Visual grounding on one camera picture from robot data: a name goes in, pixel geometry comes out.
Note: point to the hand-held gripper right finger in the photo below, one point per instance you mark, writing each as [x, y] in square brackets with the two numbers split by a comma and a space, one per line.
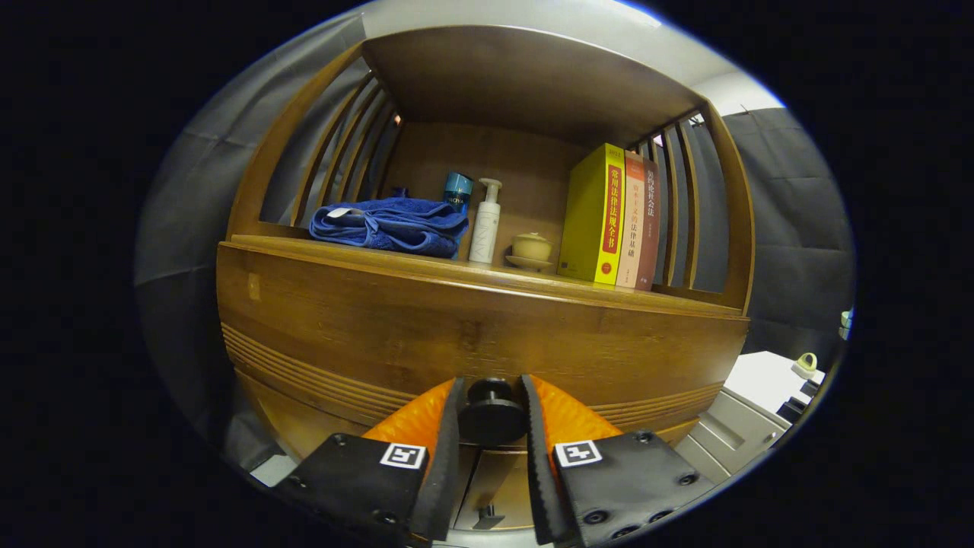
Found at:
[540, 472]

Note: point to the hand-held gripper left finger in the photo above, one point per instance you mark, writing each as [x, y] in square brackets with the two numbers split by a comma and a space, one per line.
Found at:
[445, 472]

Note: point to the wooden drawer with black knob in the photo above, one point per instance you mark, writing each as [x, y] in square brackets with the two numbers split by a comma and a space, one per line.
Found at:
[456, 335]

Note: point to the wooden countertop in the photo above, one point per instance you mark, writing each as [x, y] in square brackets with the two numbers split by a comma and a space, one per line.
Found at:
[517, 278]

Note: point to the white side cabinet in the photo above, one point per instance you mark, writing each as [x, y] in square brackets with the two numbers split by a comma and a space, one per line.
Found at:
[753, 380]

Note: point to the wooden cabinet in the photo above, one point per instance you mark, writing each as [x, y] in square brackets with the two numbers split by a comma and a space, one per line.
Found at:
[517, 76]

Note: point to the tan lidded tea cup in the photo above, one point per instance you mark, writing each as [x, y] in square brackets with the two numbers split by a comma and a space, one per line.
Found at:
[531, 249]

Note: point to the white pump bottle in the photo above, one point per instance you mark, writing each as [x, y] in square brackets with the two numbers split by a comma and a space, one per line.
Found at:
[485, 228]

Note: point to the blue folded towel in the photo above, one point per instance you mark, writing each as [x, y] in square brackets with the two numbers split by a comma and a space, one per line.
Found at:
[396, 224]

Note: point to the yellow book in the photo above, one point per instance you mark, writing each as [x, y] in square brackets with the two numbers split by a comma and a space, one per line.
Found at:
[586, 221]

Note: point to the orange and cream book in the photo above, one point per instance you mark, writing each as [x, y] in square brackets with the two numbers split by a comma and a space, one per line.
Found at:
[630, 228]

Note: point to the small black block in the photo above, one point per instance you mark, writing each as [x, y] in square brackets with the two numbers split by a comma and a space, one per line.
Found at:
[793, 409]

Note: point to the brown book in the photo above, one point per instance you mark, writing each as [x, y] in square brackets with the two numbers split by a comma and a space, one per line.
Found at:
[649, 228]

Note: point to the teal bottle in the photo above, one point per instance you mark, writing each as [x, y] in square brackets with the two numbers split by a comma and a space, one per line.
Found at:
[457, 192]

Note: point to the pale green tape dispenser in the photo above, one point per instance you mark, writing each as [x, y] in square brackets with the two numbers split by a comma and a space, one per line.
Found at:
[805, 367]

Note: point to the pale green bowl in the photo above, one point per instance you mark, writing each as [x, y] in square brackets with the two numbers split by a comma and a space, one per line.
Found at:
[846, 321]

